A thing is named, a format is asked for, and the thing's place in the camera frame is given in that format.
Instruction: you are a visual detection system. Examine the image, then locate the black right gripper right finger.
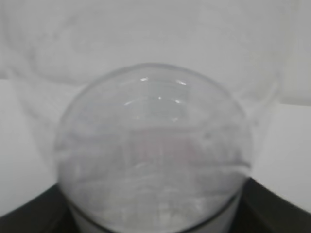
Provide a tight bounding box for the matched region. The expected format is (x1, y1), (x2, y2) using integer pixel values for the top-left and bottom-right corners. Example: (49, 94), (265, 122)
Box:
(229, 178), (311, 233)

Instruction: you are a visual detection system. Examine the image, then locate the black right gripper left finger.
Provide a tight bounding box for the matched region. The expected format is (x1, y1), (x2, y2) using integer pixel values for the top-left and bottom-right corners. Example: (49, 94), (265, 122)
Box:
(0, 185), (79, 233)

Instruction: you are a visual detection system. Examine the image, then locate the clear plastic water bottle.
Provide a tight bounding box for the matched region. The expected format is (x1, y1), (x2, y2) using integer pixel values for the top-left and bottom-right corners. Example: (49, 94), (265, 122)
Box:
(0, 0), (291, 233)

